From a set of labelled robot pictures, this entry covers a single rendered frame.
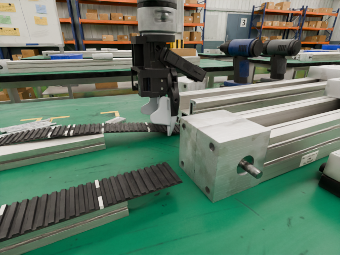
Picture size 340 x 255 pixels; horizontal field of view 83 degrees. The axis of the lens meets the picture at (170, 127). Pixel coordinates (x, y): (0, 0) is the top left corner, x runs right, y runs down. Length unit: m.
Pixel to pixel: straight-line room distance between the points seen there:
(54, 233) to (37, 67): 1.64
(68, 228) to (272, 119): 0.38
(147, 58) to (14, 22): 2.86
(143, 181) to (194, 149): 0.09
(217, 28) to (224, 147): 12.39
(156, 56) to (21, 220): 0.33
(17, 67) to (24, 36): 1.34
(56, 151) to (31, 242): 0.20
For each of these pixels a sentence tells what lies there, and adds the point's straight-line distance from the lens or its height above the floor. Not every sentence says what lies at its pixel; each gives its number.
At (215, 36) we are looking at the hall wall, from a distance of 12.55.
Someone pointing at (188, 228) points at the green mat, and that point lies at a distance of 0.26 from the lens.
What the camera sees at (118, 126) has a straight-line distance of 0.46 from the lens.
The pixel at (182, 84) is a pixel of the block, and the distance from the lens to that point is 0.62.
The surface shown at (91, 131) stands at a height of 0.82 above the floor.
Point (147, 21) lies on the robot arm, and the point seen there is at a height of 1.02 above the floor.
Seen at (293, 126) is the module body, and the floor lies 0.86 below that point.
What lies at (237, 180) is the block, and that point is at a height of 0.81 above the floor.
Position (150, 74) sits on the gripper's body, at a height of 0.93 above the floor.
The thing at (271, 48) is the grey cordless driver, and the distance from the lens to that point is 0.93.
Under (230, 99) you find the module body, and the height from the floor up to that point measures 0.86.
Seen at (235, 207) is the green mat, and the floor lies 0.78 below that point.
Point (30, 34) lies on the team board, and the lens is 3.16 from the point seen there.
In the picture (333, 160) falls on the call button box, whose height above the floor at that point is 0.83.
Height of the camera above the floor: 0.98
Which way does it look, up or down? 24 degrees down
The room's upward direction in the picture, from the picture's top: straight up
